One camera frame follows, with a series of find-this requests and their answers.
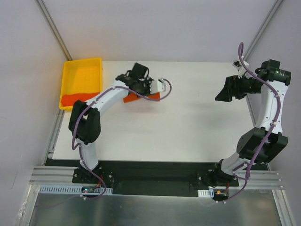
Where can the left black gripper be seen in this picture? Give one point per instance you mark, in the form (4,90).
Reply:
(146,87)

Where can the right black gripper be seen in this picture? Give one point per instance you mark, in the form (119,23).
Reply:
(236,87)

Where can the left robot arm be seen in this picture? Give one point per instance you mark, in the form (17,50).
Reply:
(85,120)

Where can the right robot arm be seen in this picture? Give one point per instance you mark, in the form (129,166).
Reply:
(266,140)

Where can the yellow plastic bin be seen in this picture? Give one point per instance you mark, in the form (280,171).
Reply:
(81,76)

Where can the rolled orange t shirt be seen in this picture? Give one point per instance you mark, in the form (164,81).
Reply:
(69,100)

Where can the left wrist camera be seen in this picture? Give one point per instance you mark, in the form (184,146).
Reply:
(157,86)

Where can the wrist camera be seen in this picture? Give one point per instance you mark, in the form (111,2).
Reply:
(241,70)
(157,86)

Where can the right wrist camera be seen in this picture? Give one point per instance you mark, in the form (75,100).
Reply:
(241,70)

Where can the right aluminium frame post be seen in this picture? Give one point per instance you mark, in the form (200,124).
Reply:
(276,6)

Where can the aluminium frame post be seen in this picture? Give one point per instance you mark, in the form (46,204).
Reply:
(46,14)
(276,6)

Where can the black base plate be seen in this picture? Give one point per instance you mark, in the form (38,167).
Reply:
(183,179)

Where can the right white cable duct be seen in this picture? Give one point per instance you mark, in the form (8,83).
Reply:
(206,193)

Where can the white cable duct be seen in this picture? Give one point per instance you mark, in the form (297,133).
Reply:
(64,189)
(206,193)

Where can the left aluminium frame post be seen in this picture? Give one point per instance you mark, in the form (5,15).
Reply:
(46,14)

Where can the aluminium front rail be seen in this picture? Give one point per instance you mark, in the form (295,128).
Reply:
(55,175)

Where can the left white cable duct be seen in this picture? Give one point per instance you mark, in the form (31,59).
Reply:
(64,189)

